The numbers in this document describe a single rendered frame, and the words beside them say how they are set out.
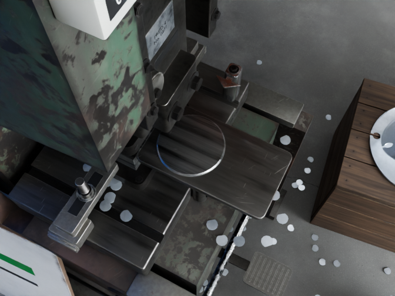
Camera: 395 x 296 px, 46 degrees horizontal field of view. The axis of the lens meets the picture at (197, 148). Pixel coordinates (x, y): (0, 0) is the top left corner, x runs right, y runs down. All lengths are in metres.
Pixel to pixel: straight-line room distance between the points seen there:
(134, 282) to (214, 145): 0.30
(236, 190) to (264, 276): 0.63
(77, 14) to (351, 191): 1.12
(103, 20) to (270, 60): 1.66
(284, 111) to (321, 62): 0.94
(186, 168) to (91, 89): 0.44
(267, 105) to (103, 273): 0.50
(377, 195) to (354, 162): 0.11
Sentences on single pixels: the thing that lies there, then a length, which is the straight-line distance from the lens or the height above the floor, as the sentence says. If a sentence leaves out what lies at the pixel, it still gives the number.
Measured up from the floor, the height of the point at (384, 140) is 0.38.
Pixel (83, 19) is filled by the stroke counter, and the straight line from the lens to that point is 0.31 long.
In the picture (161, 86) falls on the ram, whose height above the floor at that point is 0.98.
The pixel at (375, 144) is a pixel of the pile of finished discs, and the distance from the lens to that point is 1.42.
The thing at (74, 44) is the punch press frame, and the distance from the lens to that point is 0.36.
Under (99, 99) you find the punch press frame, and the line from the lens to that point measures 0.43.
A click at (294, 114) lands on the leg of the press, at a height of 0.64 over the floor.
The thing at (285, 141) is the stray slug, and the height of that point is 0.65.
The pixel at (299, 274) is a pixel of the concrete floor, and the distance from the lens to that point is 1.60.
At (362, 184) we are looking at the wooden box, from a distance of 1.35.
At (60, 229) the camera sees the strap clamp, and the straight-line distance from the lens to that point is 0.86.
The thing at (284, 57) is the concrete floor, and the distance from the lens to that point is 1.96.
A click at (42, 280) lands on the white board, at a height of 0.36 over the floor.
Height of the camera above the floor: 1.53
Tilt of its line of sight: 64 degrees down
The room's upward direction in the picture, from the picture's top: straight up
